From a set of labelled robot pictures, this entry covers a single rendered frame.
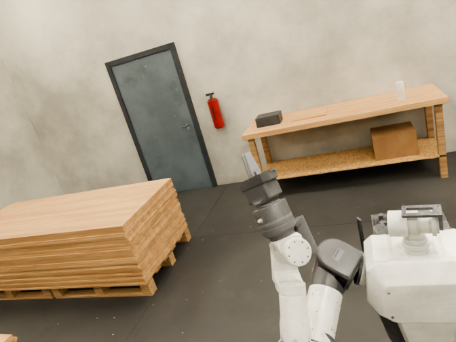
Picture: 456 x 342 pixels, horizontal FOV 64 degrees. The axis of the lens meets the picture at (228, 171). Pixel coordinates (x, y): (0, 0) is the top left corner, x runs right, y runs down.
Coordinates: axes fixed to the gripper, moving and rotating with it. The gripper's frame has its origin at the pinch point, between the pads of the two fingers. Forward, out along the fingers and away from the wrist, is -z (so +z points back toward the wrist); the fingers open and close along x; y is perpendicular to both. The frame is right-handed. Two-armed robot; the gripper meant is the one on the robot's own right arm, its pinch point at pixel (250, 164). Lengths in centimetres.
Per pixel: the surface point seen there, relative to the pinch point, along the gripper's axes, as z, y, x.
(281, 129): -41, -257, -224
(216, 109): -112, -257, -318
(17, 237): -43, 14, -348
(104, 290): 39, -35, -321
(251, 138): -48, -238, -256
